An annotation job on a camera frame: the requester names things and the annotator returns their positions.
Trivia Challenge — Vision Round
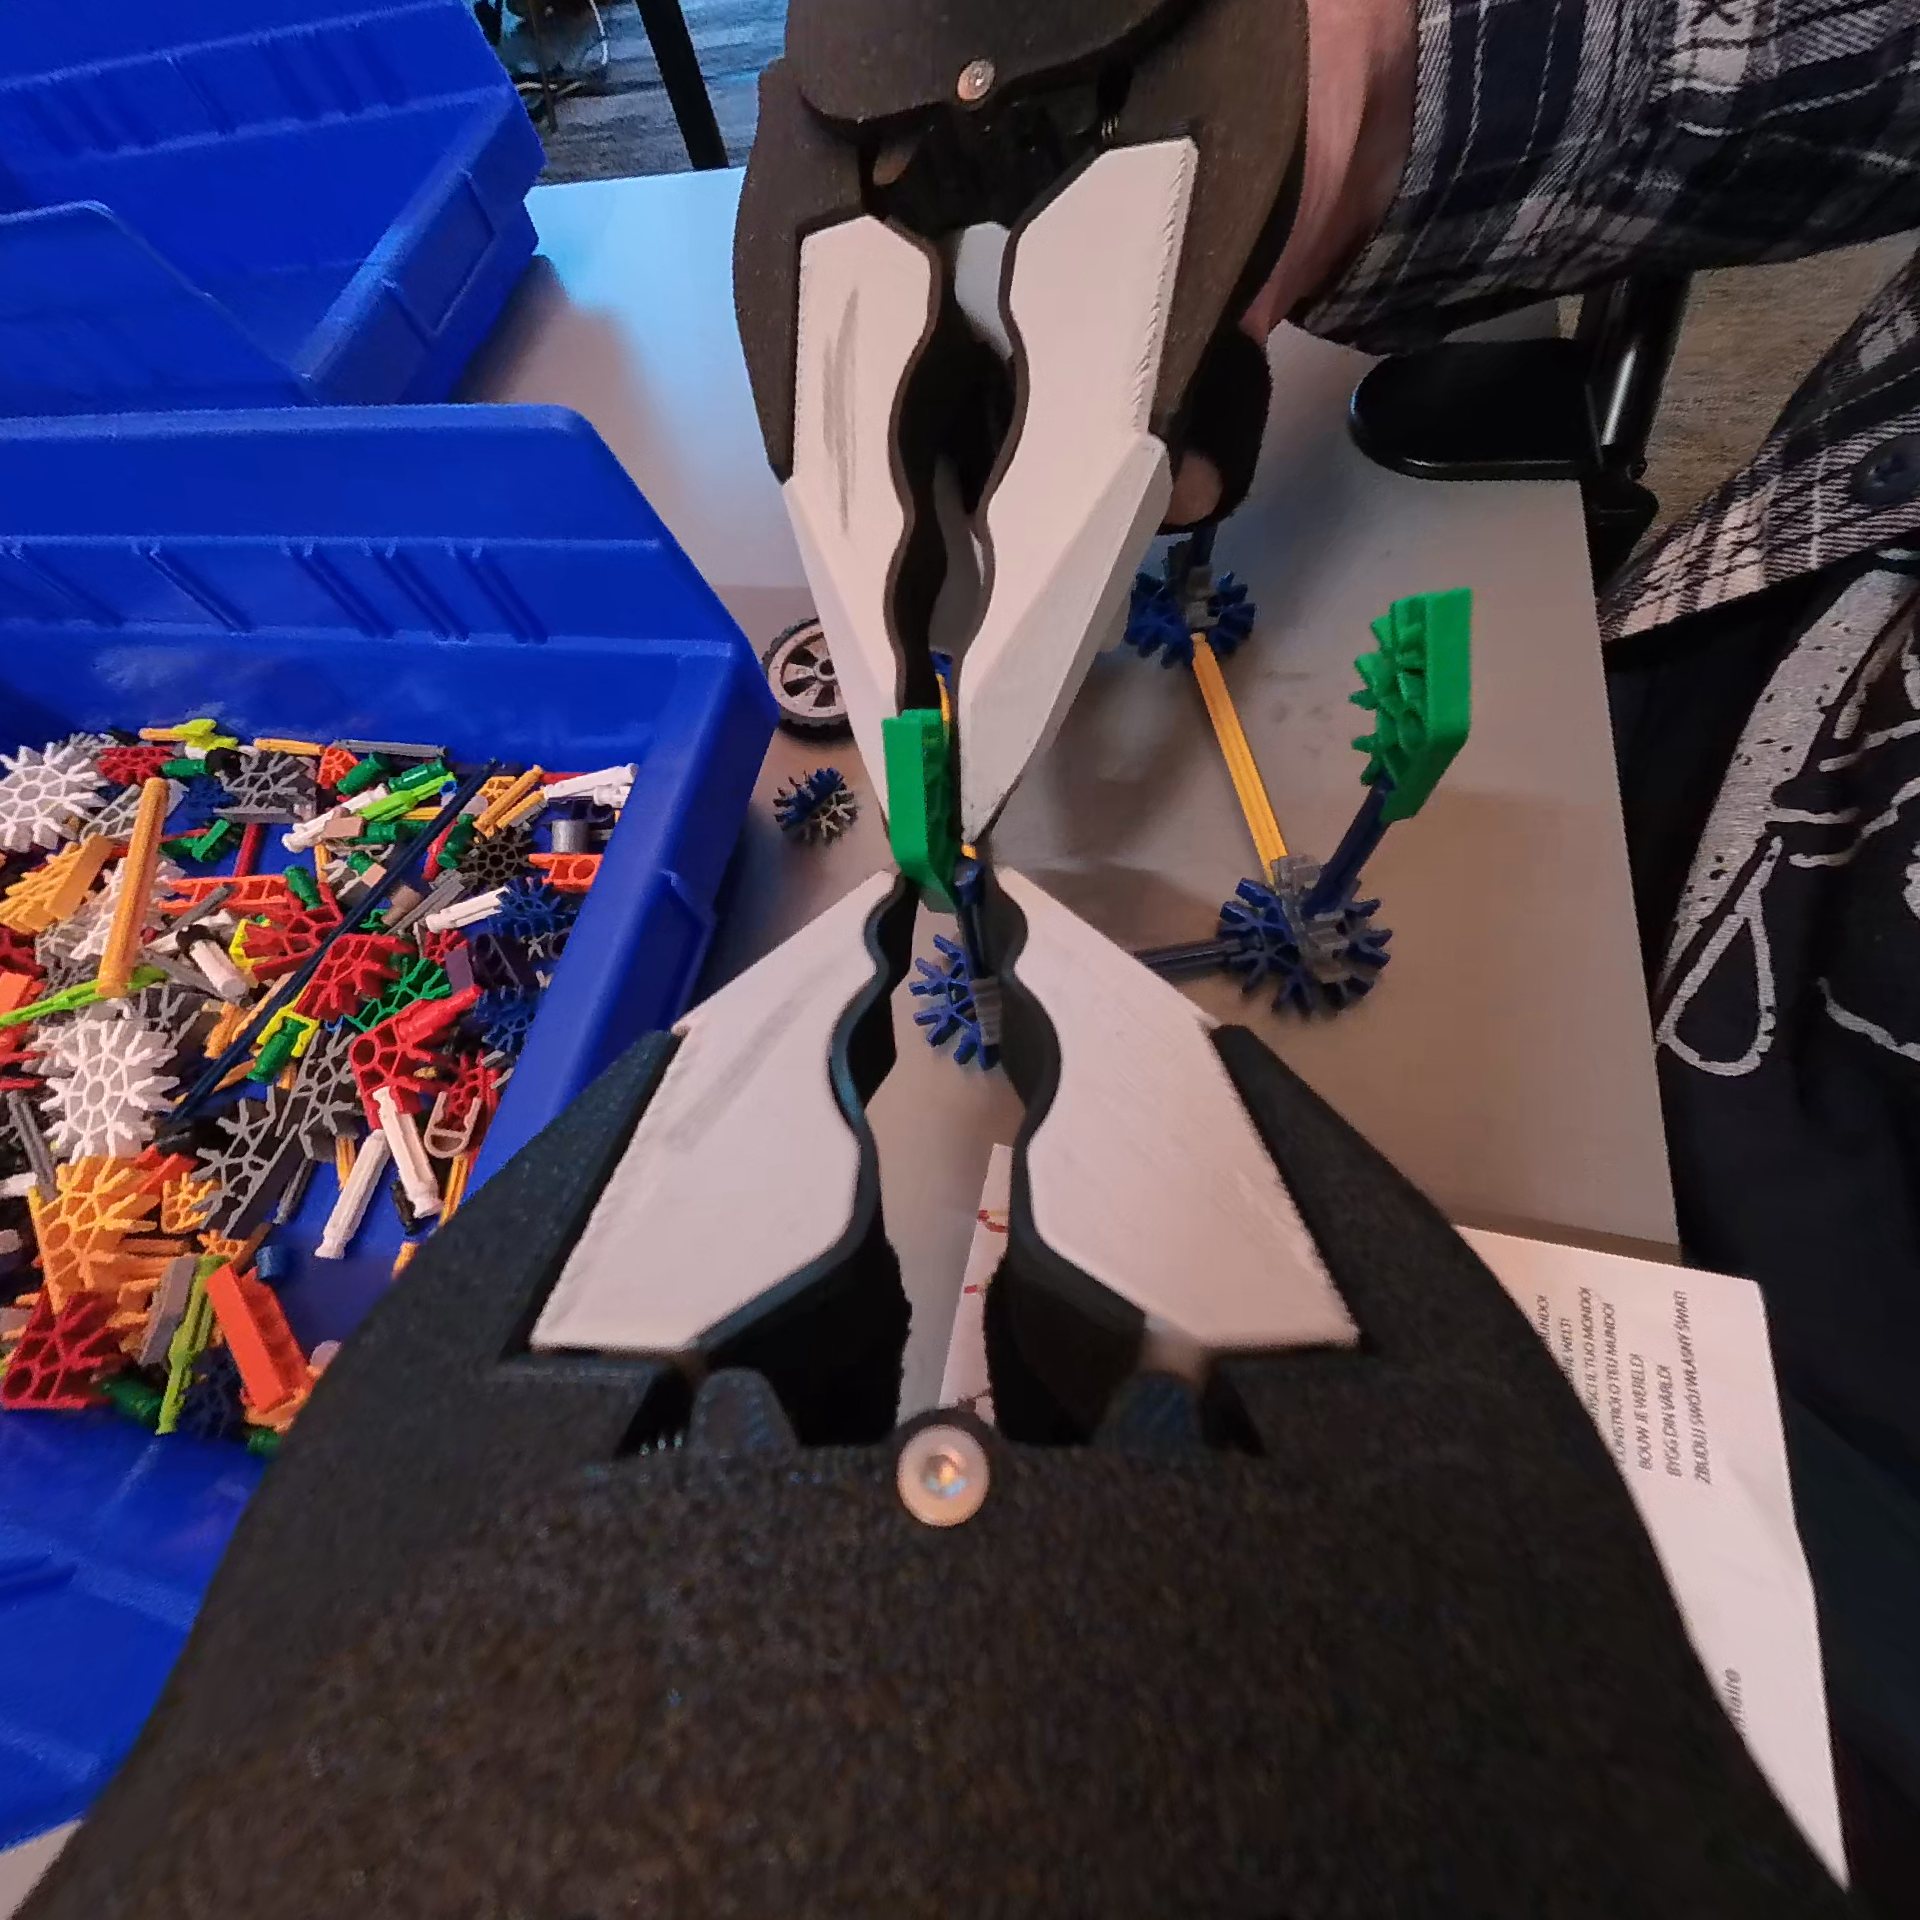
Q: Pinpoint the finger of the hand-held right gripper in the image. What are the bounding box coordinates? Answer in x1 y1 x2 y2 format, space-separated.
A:
789 215 977 724
955 135 1203 841

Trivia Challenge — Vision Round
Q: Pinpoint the black metal post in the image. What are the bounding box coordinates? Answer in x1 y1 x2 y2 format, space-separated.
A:
631 0 736 168

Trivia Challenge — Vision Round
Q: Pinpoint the pile of colourful toy pieces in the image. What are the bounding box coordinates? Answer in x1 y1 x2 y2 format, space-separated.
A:
0 716 642 1438

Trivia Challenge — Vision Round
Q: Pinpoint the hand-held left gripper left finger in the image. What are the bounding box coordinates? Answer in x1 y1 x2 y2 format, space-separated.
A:
531 871 917 1359

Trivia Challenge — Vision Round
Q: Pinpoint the black toy wheel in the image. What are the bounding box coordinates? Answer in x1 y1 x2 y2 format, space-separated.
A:
764 615 864 740

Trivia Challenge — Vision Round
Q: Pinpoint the person's right forearm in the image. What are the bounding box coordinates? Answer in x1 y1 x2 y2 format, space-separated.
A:
1305 0 1920 357

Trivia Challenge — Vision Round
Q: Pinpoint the toy instruction sheet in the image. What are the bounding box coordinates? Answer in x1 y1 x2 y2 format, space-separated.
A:
942 1135 1851 1893

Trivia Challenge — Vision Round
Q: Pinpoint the person's right hand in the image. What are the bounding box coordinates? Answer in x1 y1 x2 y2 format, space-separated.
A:
1246 0 1418 338

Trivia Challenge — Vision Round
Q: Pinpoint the blue yellow toy rod frame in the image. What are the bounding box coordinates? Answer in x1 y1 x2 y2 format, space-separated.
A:
910 557 1478 1073

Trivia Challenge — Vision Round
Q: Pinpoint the blue plastic bin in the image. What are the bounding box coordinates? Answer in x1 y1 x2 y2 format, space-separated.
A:
0 0 547 414

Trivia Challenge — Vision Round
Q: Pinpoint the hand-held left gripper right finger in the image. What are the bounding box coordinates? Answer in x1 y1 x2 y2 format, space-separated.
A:
984 871 1363 1359

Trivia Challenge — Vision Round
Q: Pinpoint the person's dark printed shirt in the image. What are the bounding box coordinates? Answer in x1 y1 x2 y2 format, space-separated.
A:
1600 256 1920 1802

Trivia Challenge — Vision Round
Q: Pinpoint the blue bin with white label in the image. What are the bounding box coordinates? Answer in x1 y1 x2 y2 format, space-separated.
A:
0 408 782 1847

